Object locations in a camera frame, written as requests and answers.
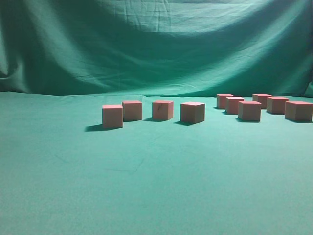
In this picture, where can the pink wooden cube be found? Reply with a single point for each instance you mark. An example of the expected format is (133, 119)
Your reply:
(132, 110)
(162, 109)

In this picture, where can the left-column cube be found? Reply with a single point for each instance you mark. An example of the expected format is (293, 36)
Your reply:
(221, 100)
(112, 116)
(249, 110)
(232, 104)

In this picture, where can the right-column cube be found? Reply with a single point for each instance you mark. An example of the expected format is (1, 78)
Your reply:
(276, 104)
(299, 111)
(262, 98)

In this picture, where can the green cloth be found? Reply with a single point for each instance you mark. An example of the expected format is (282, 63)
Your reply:
(63, 173)

